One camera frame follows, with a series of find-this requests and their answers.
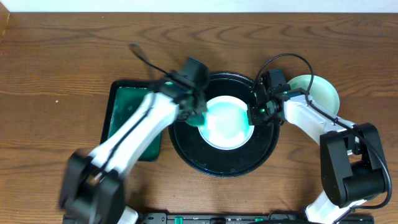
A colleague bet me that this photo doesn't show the green scrub sponge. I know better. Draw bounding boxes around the green scrub sponge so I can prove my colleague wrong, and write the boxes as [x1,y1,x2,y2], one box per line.
[185,113,206,127]

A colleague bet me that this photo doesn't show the white plate back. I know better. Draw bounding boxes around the white plate back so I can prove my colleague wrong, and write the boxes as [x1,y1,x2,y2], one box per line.
[198,95,254,151]

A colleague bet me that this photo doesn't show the white plate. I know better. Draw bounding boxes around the white plate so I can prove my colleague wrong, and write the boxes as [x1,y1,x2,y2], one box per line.
[287,75,340,114]
[198,95,254,151]

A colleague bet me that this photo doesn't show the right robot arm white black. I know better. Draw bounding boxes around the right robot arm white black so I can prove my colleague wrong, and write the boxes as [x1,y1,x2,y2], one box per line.
[248,83,392,223]

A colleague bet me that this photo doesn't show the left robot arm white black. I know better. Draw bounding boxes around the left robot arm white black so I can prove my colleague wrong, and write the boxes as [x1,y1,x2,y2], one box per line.
[59,78,208,223]

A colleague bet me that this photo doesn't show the black rectangular soapy water tray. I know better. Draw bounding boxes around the black rectangular soapy water tray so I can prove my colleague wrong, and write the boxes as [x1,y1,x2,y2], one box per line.
[100,80,151,144]

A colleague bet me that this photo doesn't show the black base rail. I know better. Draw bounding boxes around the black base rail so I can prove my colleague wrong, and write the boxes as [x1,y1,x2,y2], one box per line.
[62,212,375,224]

